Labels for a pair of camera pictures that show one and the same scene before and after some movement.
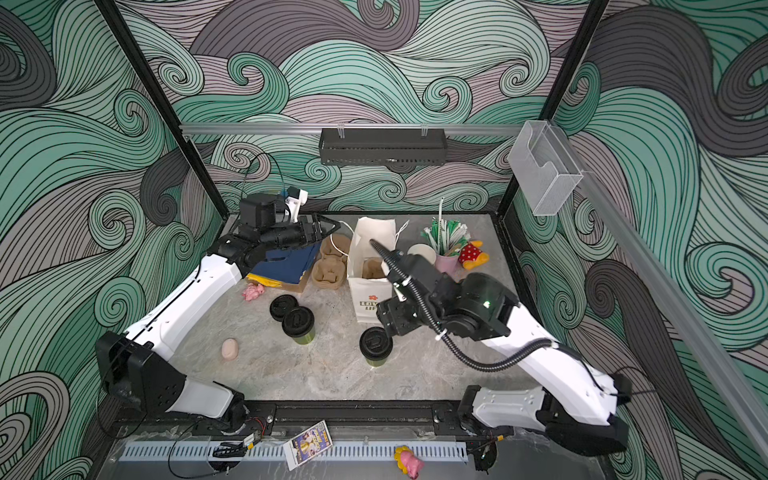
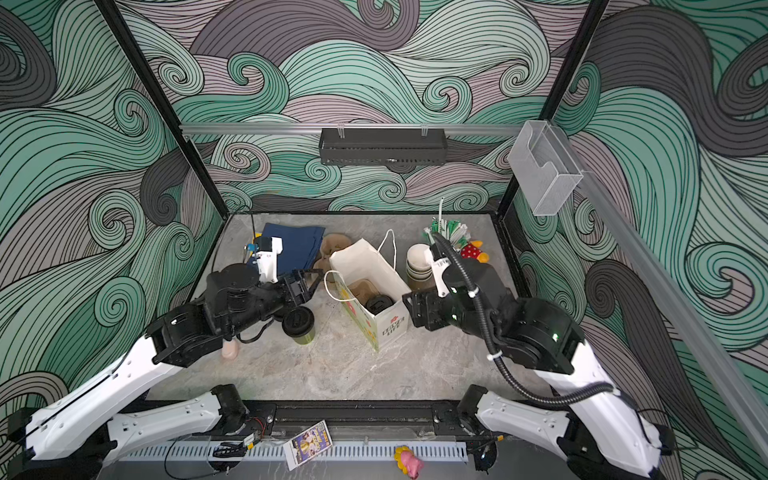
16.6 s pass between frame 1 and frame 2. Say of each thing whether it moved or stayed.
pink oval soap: stayed
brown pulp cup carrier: moved
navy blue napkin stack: stayed
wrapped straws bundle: stayed
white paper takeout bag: moved
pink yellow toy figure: stayed
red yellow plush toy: stayed
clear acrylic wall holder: stayed
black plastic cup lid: stayed
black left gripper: moved
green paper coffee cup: stayed
